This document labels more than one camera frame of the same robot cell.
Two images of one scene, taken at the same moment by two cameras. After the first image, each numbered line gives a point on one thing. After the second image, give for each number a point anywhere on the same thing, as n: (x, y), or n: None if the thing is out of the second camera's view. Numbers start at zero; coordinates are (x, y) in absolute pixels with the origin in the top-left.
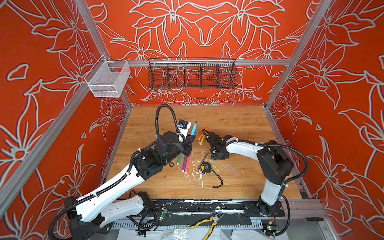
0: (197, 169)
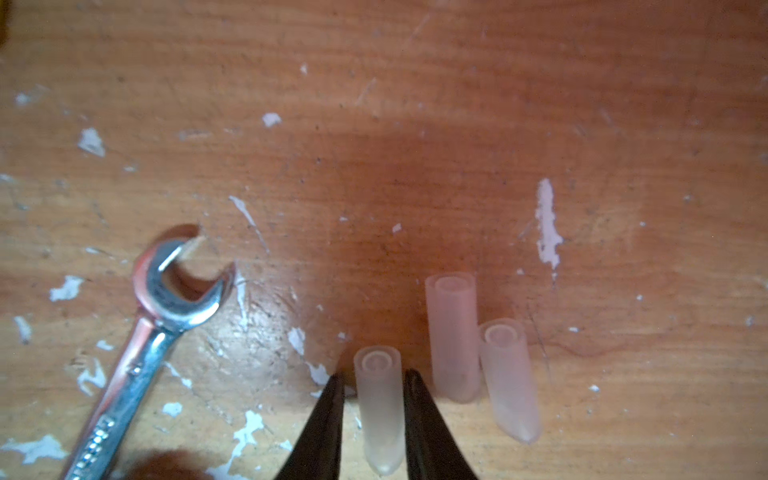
0: (165, 316)
